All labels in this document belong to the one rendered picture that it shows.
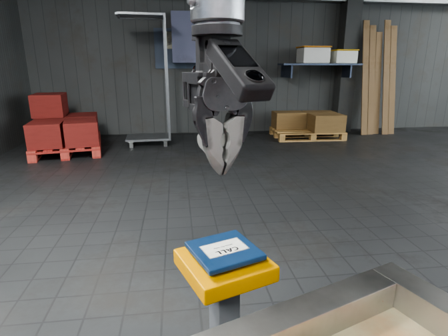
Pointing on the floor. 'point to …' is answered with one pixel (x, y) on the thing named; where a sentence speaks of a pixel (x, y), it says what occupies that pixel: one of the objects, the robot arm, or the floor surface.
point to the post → (225, 284)
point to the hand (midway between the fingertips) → (224, 167)
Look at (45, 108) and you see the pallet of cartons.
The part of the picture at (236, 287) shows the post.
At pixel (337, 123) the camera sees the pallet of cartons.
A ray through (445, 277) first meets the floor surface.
